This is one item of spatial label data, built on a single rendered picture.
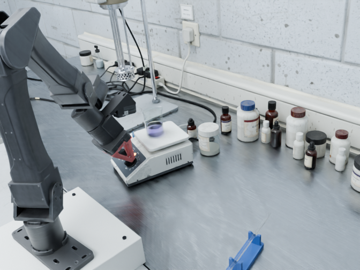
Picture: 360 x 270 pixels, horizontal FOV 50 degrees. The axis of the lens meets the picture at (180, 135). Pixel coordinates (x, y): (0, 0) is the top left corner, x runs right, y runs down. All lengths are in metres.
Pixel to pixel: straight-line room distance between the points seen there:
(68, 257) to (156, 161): 0.36
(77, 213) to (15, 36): 0.41
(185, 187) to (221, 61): 0.57
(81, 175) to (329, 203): 0.64
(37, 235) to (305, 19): 0.86
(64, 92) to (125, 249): 0.34
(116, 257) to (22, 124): 0.29
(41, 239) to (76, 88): 0.31
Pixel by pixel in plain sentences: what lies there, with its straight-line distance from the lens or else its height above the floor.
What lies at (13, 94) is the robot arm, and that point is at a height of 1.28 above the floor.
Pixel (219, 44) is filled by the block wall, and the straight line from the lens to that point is 1.40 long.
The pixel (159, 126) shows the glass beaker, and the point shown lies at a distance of 1.03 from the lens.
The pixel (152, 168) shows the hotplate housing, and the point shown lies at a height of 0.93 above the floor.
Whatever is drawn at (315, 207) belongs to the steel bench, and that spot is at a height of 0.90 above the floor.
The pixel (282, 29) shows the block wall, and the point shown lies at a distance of 1.21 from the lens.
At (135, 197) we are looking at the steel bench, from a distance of 0.99.
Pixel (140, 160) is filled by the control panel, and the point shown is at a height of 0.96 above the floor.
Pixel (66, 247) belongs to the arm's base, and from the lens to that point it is 0.80.
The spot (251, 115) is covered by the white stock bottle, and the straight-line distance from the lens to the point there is 1.13.
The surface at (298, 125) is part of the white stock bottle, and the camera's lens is 1.11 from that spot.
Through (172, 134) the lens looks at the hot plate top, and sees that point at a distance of 1.05.
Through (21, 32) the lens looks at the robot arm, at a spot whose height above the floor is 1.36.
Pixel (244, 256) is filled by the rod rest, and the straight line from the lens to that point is 0.80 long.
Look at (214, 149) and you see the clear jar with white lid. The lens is 1.10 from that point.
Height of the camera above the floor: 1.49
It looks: 29 degrees down
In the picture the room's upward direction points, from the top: 6 degrees counter-clockwise
